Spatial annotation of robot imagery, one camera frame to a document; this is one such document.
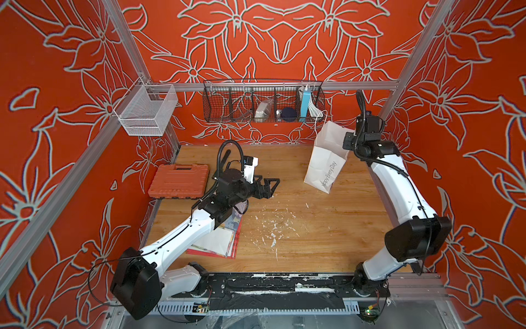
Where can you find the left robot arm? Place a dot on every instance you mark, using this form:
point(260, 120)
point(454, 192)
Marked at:
point(140, 281)

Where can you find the black wire wall basket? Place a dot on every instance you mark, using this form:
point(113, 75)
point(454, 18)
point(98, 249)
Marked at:
point(235, 101)

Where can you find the floral patterned paper bag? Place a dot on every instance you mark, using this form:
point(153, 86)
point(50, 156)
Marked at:
point(220, 239)

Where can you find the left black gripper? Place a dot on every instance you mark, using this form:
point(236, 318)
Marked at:
point(267, 193)

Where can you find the orange plastic tool case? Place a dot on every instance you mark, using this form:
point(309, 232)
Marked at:
point(179, 181)

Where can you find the silver pouch in basket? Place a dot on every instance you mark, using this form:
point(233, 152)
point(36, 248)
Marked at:
point(263, 111)

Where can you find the white paper bag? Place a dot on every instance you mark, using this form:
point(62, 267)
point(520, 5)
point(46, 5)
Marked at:
point(328, 157)

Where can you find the red RICH paper bag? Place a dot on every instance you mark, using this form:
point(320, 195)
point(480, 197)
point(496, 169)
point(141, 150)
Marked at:
point(203, 252)

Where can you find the white wire mesh basket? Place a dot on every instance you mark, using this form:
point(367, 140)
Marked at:
point(147, 110)

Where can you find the red paper bag blue panel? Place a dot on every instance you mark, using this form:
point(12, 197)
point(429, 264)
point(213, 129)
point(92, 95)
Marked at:
point(237, 222)

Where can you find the dark blue round object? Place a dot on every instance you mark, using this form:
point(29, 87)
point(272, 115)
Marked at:
point(288, 114)

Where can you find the dark green scraper tool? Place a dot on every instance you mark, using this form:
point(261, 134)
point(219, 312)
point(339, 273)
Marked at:
point(221, 160)

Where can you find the light blue box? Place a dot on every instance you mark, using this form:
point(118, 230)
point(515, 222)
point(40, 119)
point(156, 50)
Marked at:
point(305, 97)

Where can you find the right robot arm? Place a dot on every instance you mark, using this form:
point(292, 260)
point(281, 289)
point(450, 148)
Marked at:
point(418, 230)

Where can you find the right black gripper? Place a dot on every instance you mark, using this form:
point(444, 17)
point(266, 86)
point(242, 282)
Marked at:
point(348, 137)

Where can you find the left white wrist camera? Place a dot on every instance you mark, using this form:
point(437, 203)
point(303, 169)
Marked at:
point(249, 166)

